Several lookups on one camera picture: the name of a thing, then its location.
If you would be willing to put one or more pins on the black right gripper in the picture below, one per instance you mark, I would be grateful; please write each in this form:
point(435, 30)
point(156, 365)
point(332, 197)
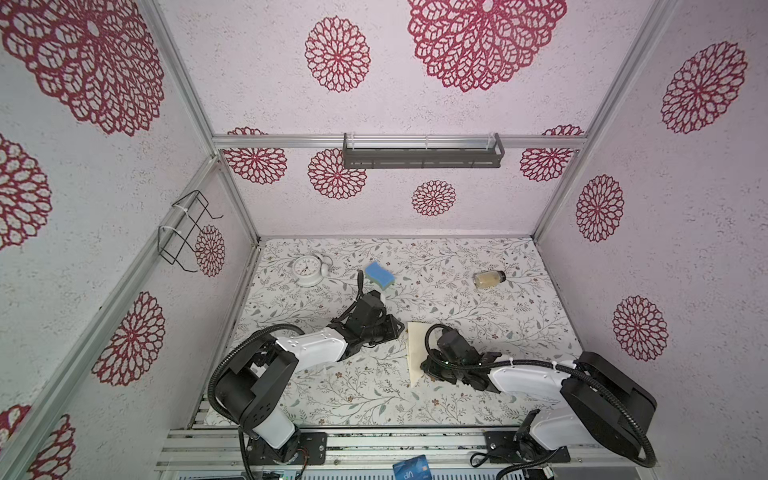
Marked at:
point(435, 353)

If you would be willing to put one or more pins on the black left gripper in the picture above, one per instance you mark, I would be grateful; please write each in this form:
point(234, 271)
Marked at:
point(391, 329)

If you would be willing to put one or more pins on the cream square paper sheet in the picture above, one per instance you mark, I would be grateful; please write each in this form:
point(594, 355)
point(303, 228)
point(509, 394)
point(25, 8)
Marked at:
point(416, 350)

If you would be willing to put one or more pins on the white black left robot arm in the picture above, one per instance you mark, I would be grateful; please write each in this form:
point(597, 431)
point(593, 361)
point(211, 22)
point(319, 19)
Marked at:
point(247, 385)

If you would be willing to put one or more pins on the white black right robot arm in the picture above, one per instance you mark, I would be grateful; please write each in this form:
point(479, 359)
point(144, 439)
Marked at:
point(601, 403)

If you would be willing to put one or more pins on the blue yellow sponge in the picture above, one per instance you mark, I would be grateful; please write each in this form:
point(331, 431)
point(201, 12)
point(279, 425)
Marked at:
point(379, 275)

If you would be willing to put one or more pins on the white alarm clock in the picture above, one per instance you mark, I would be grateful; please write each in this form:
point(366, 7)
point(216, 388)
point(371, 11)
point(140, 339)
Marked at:
point(310, 270)

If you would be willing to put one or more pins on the glass jar with black lid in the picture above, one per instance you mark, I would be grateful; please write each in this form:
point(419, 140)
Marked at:
point(488, 279)

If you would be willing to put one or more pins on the blue card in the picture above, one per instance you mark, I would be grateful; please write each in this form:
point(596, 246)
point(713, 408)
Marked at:
point(415, 468)

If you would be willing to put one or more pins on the black wire wall basket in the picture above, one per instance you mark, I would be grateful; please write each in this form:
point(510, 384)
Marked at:
point(176, 239)

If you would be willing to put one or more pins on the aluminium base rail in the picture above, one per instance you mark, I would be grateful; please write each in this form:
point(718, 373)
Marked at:
point(213, 453)

